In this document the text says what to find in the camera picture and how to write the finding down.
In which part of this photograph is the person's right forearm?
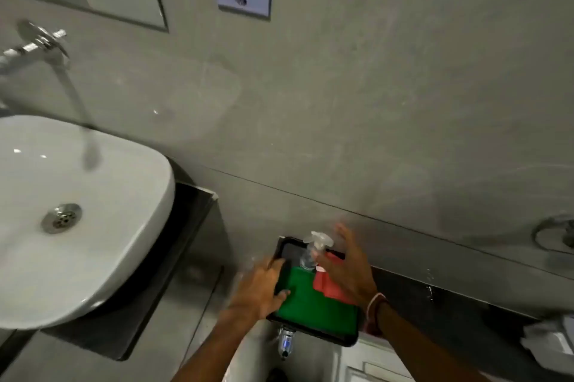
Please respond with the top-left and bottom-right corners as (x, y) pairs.
(376, 301), (490, 382)

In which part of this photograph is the green cloth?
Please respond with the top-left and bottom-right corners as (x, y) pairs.
(274, 266), (360, 334)

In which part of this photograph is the black plastic tray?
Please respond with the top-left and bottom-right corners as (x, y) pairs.
(266, 236), (362, 348)

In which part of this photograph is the dark stone sink counter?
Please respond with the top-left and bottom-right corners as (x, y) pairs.
(40, 157), (225, 362)

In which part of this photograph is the white paper packet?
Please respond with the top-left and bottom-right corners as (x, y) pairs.
(520, 314), (574, 376)

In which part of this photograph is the red cloth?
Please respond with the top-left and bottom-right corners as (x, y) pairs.
(312, 252), (358, 306)

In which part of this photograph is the chrome sink drain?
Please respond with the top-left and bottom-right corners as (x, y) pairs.
(41, 203), (83, 235)

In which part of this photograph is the clear spray bottle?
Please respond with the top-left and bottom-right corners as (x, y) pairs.
(298, 231), (335, 273)

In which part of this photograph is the chrome hose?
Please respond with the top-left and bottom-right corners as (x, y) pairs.
(532, 214), (574, 256)

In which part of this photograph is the chrome flush valve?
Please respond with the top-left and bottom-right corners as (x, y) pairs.
(277, 325), (295, 360)

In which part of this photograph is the person's left hand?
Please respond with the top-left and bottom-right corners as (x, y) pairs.
(225, 257), (292, 322)

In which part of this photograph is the chrome wall faucet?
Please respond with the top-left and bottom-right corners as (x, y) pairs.
(0, 19), (100, 171)

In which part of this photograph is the person's right hand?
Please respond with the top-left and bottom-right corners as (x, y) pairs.
(313, 222), (378, 307)

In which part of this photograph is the person's left forearm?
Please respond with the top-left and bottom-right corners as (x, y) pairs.
(170, 305), (263, 382)

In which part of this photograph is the white ceramic sink basin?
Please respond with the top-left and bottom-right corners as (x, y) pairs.
(0, 115), (176, 331)

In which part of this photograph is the red and white wristband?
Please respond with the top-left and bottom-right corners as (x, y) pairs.
(364, 292), (391, 337)

